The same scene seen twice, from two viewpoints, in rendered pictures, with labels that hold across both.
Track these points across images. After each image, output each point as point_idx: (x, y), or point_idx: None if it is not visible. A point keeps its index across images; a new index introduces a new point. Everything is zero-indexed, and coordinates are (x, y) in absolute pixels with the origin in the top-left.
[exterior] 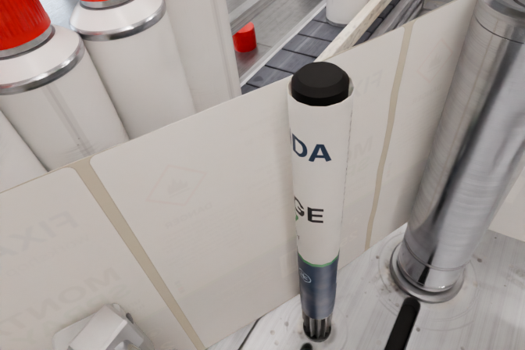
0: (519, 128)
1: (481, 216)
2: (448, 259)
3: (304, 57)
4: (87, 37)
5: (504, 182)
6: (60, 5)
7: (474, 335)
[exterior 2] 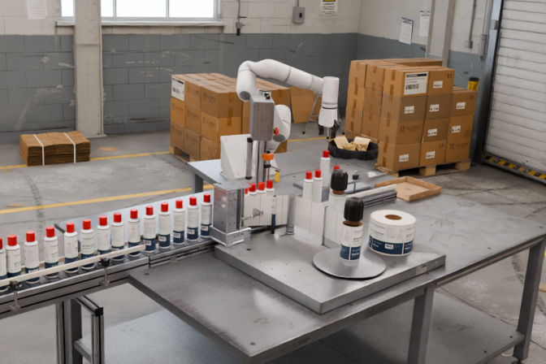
0: (290, 205)
1: (290, 216)
2: (288, 224)
3: None
4: (257, 192)
5: (291, 211)
6: None
7: (291, 236)
